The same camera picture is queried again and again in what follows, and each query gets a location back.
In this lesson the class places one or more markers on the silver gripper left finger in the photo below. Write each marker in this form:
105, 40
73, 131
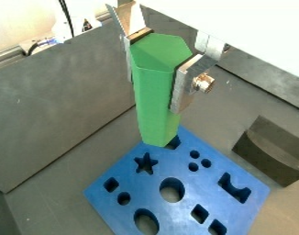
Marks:
128, 19

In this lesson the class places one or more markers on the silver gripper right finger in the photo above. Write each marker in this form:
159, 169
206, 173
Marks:
191, 76

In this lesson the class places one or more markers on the green hexagonal prism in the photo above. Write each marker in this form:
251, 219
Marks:
155, 56

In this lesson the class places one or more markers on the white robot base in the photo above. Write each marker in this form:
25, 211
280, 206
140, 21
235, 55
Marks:
65, 28

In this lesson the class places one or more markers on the dark grey block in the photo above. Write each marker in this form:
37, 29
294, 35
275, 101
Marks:
271, 149

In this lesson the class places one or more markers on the blue shape sorter board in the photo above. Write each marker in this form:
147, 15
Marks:
184, 188

